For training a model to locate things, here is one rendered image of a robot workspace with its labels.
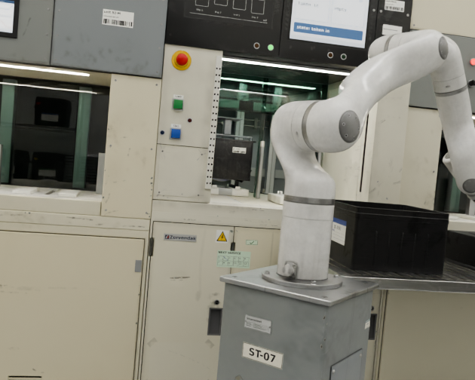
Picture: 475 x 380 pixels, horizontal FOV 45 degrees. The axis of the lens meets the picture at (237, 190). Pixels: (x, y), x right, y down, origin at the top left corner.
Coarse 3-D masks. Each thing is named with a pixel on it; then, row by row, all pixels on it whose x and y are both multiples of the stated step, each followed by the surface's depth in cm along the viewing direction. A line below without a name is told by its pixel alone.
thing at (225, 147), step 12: (228, 120) 261; (240, 120) 263; (228, 132) 262; (216, 144) 253; (228, 144) 254; (240, 144) 255; (252, 144) 256; (216, 156) 253; (228, 156) 254; (240, 156) 255; (252, 156) 256; (216, 168) 253; (228, 168) 254; (240, 168) 255; (240, 180) 257
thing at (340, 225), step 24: (336, 216) 171; (360, 216) 156; (384, 216) 157; (408, 216) 158; (432, 216) 160; (336, 240) 169; (360, 240) 157; (384, 240) 158; (408, 240) 159; (432, 240) 160; (360, 264) 157; (384, 264) 158; (408, 264) 159; (432, 264) 161
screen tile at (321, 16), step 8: (296, 0) 202; (304, 0) 203; (312, 0) 203; (320, 0) 204; (328, 0) 204; (296, 8) 202; (304, 8) 203; (312, 8) 203; (320, 8) 204; (328, 8) 204; (296, 16) 203; (304, 16) 203; (312, 16) 204; (320, 16) 204; (328, 16) 205
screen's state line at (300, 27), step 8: (296, 24) 203; (304, 24) 203; (312, 24) 204; (304, 32) 203; (312, 32) 204; (320, 32) 205; (328, 32) 205; (336, 32) 206; (344, 32) 206; (352, 32) 207; (360, 32) 207; (360, 40) 208
